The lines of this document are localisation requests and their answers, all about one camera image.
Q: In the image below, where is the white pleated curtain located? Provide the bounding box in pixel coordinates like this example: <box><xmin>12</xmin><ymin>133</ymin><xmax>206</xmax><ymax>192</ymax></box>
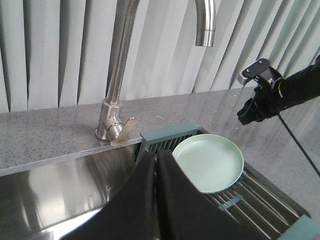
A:
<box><xmin>0</xmin><ymin>0</ymin><xmax>320</xmax><ymax>113</ymax></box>

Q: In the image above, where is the stainless steel faucet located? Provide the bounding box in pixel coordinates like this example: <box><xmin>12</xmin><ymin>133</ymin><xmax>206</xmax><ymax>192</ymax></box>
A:
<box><xmin>94</xmin><ymin>0</ymin><xmax>216</xmax><ymax>147</ymax></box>

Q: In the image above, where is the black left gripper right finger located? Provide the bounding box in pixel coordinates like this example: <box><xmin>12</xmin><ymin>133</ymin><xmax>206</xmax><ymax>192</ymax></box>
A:
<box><xmin>156</xmin><ymin>150</ymin><xmax>264</xmax><ymax>240</ymax></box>

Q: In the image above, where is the roll-up dish drying rack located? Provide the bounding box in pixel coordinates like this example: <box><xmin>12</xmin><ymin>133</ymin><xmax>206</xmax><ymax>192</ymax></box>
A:
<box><xmin>139</xmin><ymin>122</ymin><xmax>320</xmax><ymax>240</ymax></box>

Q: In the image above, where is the light green round plate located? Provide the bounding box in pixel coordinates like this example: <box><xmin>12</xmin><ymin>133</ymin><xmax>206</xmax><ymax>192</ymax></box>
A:
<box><xmin>172</xmin><ymin>134</ymin><xmax>245</xmax><ymax>194</ymax></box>

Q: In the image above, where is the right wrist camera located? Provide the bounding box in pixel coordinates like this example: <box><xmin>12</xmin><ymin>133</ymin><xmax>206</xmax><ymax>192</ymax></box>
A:
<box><xmin>237</xmin><ymin>58</ymin><xmax>282</xmax><ymax>86</ymax></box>

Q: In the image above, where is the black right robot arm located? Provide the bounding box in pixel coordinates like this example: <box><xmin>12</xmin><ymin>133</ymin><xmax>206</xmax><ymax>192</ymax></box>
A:
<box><xmin>237</xmin><ymin>57</ymin><xmax>320</xmax><ymax>125</ymax></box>

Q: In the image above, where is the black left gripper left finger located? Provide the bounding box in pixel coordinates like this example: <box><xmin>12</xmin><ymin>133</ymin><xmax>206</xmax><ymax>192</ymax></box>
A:
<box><xmin>61</xmin><ymin>151</ymin><xmax>156</xmax><ymax>240</ymax></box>

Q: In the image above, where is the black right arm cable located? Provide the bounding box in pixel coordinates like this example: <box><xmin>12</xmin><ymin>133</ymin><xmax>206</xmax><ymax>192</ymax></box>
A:
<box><xmin>277</xmin><ymin>113</ymin><xmax>320</xmax><ymax>177</ymax></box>

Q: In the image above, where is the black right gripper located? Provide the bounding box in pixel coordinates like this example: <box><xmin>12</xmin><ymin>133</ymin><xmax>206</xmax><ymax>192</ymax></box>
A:
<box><xmin>237</xmin><ymin>78</ymin><xmax>284</xmax><ymax>126</ymax></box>

